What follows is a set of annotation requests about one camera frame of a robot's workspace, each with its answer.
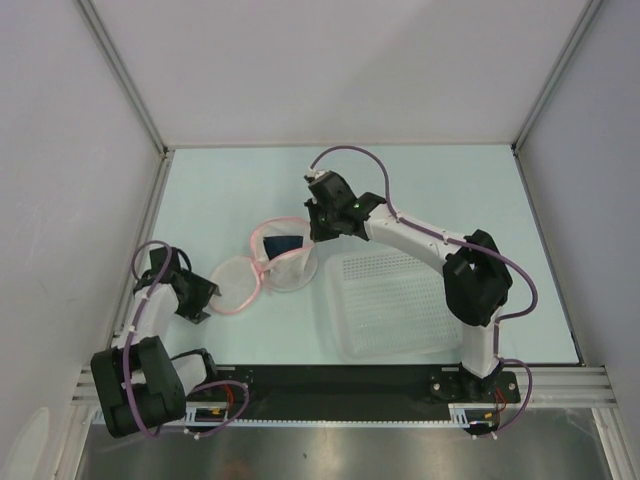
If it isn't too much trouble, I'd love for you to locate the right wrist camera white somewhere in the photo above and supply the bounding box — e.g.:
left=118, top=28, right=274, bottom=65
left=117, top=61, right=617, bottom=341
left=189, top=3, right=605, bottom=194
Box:
left=303, top=169, right=328, bottom=184

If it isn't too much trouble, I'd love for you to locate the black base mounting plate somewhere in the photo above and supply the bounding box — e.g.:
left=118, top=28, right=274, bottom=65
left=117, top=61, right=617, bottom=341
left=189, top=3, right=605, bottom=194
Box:
left=218, top=365, right=521, bottom=419

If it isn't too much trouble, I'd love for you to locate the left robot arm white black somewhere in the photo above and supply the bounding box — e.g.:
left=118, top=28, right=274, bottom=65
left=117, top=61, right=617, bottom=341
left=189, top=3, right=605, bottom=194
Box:
left=90, top=240, right=221, bottom=438

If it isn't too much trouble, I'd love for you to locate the dark blue lace bra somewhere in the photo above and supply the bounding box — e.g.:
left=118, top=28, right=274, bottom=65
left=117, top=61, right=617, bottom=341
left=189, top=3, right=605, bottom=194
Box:
left=262, top=235, right=304, bottom=261

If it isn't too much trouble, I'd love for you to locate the white perforated plastic tray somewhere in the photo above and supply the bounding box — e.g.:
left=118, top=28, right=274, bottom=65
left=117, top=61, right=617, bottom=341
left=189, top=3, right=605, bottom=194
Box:
left=325, top=249, right=462, bottom=361

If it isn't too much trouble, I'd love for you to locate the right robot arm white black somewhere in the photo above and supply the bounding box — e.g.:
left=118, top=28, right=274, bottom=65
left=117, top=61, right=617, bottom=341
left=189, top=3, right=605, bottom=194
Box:
left=305, top=170, right=513, bottom=401

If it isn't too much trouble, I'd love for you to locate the white slotted cable duct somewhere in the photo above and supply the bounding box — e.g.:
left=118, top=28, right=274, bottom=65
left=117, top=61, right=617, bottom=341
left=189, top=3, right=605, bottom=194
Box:
left=179, top=405, right=499, bottom=432

